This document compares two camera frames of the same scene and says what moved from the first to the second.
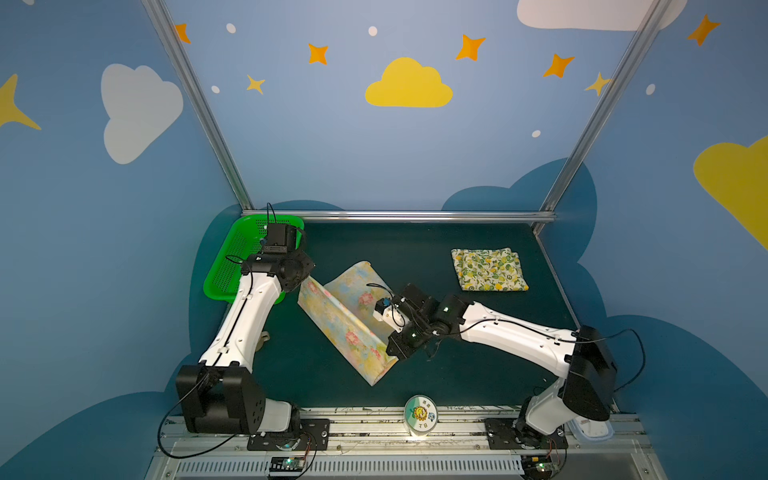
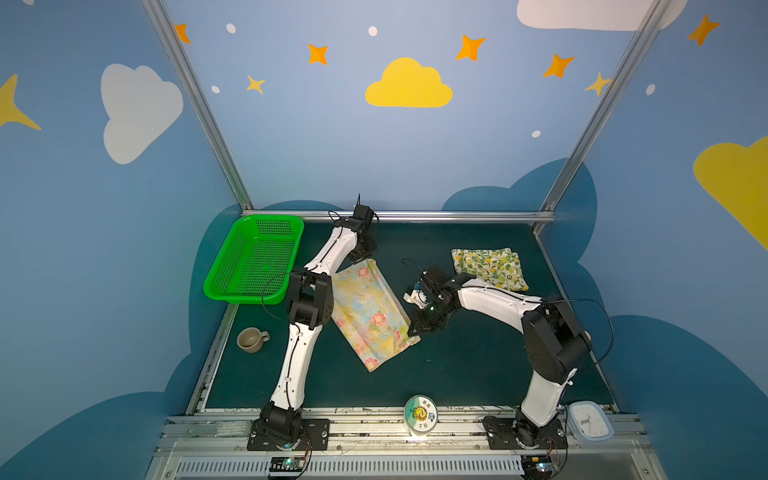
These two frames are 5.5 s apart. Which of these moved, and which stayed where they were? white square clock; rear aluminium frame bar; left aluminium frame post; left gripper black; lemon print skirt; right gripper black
Moved: right gripper black; left gripper black
Stayed: lemon print skirt; left aluminium frame post; white square clock; rear aluminium frame bar
